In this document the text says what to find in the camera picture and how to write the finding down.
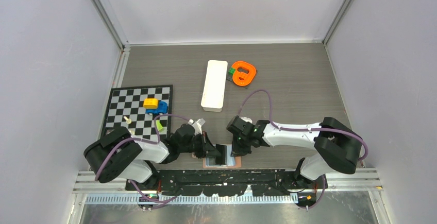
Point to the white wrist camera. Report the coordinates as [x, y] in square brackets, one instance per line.
[246, 119]
[198, 124]

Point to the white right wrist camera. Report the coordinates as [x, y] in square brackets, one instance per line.
[246, 119]

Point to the cream chess pawn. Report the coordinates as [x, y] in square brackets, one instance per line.
[127, 120]

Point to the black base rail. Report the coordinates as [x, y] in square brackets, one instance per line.
[228, 182]

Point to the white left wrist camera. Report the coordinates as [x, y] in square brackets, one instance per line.
[198, 124]

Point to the black white chessboard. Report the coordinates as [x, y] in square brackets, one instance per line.
[128, 102]

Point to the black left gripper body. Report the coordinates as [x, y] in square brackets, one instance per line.
[196, 145]

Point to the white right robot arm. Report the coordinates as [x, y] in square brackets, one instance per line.
[337, 147]

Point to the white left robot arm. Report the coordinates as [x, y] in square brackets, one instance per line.
[120, 154]

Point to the green small cube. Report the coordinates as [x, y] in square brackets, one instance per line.
[231, 71]

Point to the green rectangular block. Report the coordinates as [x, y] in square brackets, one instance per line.
[159, 126]

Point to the yellow toy brick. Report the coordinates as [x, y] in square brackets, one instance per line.
[150, 103]

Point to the brown leather card holder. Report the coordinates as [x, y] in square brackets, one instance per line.
[209, 163]

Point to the white plastic tray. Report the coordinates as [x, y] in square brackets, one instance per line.
[214, 88]

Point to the orange plastic ring toy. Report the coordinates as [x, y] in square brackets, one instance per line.
[244, 74]

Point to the black credit card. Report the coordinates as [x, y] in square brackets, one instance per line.
[223, 154]

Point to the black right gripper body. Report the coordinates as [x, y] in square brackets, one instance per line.
[240, 145]

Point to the blue toy car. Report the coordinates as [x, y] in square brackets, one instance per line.
[162, 108]

